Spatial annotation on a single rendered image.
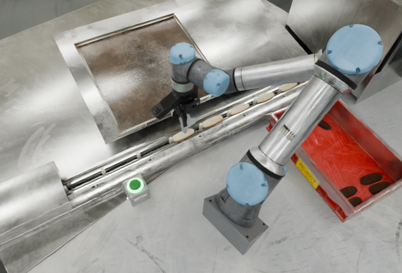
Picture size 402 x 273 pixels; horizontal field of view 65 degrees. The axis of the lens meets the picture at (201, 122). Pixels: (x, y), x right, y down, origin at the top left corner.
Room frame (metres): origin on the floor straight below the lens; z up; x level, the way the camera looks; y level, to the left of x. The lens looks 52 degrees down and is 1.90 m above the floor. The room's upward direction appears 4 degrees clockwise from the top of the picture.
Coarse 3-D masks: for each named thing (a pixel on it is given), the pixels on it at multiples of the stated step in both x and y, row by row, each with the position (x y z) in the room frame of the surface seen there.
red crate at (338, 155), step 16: (320, 128) 0.84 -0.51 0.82; (336, 128) 0.84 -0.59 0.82; (304, 144) 0.75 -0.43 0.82; (320, 144) 0.75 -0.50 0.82; (336, 144) 0.76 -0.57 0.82; (352, 144) 0.76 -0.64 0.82; (320, 160) 0.67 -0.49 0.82; (336, 160) 0.68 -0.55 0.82; (352, 160) 0.68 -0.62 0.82; (368, 160) 0.69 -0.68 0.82; (336, 176) 0.61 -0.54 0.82; (352, 176) 0.61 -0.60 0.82; (384, 176) 0.62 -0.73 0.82; (320, 192) 0.53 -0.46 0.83; (368, 192) 0.55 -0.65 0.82; (336, 208) 0.46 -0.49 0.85
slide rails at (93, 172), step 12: (300, 84) 1.07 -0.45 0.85; (276, 96) 0.98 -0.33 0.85; (228, 108) 0.89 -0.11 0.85; (204, 120) 0.82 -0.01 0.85; (156, 144) 0.68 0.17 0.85; (168, 144) 0.69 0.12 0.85; (132, 156) 0.62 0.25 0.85; (144, 156) 0.63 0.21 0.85; (96, 168) 0.56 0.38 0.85; (120, 168) 0.57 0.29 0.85; (72, 180) 0.51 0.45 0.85; (96, 180) 0.51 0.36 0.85; (72, 192) 0.46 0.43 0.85
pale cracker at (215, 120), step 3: (213, 117) 0.83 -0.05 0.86; (216, 117) 0.83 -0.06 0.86; (219, 117) 0.83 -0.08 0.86; (222, 117) 0.84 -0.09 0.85; (207, 120) 0.81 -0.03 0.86; (210, 120) 0.81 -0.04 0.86; (213, 120) 0.82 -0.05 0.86; (216, 120) 0.82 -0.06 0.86; (219, 120) 0.82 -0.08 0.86; (204, 123) 0.80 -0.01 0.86; (207, 123) 0.80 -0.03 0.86; (210, 123) 0.80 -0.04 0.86; (213, 123) 0.80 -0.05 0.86; (216, 123) 0.80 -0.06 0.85; (204, 126) 0.78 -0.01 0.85; (207, 126) 0.79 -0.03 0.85
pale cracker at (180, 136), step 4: (180, 132) 0.74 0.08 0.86; (188, 132) 0.75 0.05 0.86; (192, 132) 0.75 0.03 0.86; (172, 136) 0.72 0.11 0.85; (176, 136) 0.72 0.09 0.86; (180, 136) 0.72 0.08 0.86; (184, 136) 0.72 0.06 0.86; (188, 136) 0.73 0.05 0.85; (176, 140) 0.71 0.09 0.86; (180, 140) 0.71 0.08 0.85
